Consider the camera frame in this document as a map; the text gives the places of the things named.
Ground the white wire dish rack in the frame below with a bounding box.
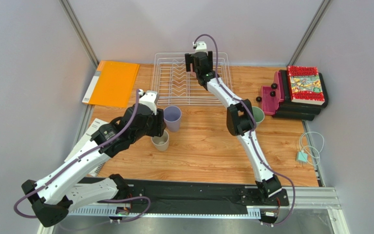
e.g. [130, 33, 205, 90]
[151, 52, 222, 106]

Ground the purple cable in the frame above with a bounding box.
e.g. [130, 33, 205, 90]
[13, 89, 152, 225]
[193, 34, 296, 227]

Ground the teal power adapter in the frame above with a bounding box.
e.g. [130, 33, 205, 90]
[296, 151, 308, 164]

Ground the beige cup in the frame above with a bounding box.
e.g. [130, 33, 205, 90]
[151, 130, 169, 152]

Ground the white cable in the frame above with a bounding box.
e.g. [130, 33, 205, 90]
[299, 131, 325, 167]

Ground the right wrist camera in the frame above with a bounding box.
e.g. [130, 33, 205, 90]
[193, 41, 207, 53]

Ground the red book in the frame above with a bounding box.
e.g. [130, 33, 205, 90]
[287, 66, 325, 105]

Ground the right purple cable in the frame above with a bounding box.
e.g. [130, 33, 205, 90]
[193, 34, 296, 227]

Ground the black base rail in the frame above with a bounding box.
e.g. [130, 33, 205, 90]
[126, 179, 292, 215]

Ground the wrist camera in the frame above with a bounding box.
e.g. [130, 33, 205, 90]
[193, 41, 207, 53]
[137, 89, 159, 115]

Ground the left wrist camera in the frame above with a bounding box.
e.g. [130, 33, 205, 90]
[137, 89, 159, 115]

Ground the purple cup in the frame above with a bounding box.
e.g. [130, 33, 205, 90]
[164, 106, 182, 132]

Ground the orange folder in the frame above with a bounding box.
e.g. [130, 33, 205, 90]
[82, 60, 140, 108]

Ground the black tray stack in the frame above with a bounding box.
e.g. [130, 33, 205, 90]
[273, 70, 329, 121]

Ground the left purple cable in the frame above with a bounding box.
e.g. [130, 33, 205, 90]
[13, 89, 152, 225]

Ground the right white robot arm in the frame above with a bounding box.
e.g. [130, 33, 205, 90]
[185, 51, 282, 201]

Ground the white instruction sheet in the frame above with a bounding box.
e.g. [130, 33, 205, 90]
[64, 118, 107, 177]

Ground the green cup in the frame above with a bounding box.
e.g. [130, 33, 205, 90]
[252, 106, 265, 127]

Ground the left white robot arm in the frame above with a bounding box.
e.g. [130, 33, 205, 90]
[14, 103, 166, 227]

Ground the magenta plastic holder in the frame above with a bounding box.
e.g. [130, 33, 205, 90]
[256, 70, 285, 116]

